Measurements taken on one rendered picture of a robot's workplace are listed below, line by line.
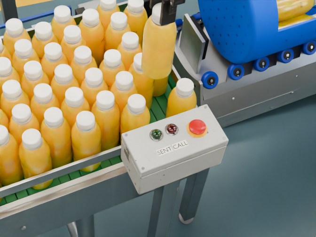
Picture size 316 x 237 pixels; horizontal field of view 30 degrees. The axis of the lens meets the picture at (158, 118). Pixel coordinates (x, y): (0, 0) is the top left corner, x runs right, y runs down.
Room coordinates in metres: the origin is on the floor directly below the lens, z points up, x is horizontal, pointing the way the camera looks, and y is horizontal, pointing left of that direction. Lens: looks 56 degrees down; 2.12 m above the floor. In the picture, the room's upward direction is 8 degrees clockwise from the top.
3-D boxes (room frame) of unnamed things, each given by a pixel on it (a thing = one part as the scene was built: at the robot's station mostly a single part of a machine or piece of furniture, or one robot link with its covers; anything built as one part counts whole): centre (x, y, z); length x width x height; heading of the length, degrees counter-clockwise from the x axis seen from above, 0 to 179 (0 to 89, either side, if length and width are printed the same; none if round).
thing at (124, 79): (0.80, 0.09, 1.07); 0.04 x 0.04 x 0.02
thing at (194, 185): (0.98, -0.16, 0.31); 0.06 x 0.06 x 0.63; 31
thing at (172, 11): (0.76, 0.00, 1.35); 0.03 x 0.01 x 0.05; 31
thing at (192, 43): (1.00, -0.07, 0.99); 0.10 x 0.02 x 0.12; 31
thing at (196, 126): (0.67, -0.08, 1.11); 0.04 x 0.04 x 0.01
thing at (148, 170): (0.65, -0.04, 1.05); 0.20 x 0.10 x 0.10; 121
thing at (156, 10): (0.80, 0.02, 1.30); 0.04 x 0.04 x 0.02
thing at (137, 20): (1.03, 0.09, 0.98); 0.07 x 0.07 x 0.17
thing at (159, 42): (0.80, 0.02, 1.21); 0.07 x 0.07 x 0.17
